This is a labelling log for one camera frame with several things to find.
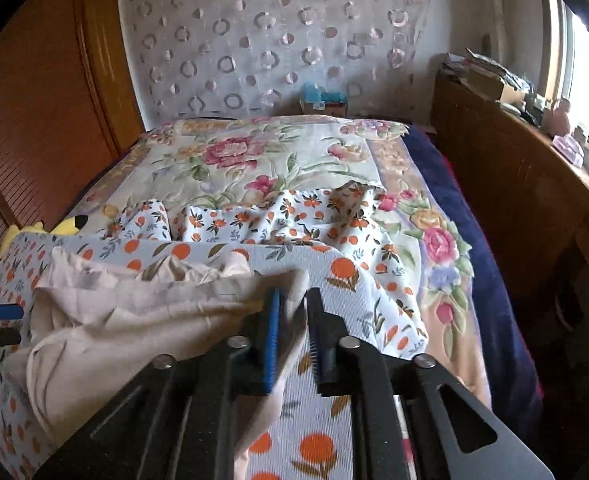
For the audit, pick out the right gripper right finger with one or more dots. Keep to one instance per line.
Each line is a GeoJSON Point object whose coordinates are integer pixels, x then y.
{"type": "Point", "coordinates": [335, 367]}

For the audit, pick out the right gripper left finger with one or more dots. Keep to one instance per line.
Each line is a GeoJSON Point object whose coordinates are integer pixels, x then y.
{"type": "Point", "coordinates": [256, 349]}

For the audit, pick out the beige t-shirt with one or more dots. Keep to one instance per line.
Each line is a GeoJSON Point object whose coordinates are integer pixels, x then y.
{"type": "Point", "coordinates": [95, 325]}

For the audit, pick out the orange fruit print sheet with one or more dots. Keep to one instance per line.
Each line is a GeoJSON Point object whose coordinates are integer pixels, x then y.
{"type": "Point", "coordinates": [310, 437]}

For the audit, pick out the dark blue blanket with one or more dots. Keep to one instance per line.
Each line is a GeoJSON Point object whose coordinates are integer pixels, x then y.
{"type": "Point", "coordinates": [512, 377]}

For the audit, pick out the floral quilt bedspread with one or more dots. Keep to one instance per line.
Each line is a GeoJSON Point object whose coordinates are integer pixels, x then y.
{"type": "Point", "coordinates": [299, 159]}

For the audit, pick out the wooden slatted wardrobe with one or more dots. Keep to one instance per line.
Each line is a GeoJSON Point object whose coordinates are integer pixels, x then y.
{"type": "Point", "coordinates": [68, 111]}

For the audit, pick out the blue box on bed end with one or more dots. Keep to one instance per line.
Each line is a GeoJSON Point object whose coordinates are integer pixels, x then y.
{"type": "Point", "coordinates": [316, 101]}

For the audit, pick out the wooden desk cabinet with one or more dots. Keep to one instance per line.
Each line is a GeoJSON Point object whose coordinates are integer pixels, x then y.
{"type": "Point", "coordinates": [532, 206]}

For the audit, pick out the clutter on desk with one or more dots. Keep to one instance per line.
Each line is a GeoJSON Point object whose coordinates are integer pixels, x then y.
{"type": "Point", "coordinates": [524, 100]}

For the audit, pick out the sheer circle pattern curtain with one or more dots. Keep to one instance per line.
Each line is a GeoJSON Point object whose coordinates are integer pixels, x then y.
{"type": "Point", "coordinates": [250, 58]}

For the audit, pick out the window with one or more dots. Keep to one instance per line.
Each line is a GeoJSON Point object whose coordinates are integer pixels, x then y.
{"type": "Point", "coordinates": [568, 69]}

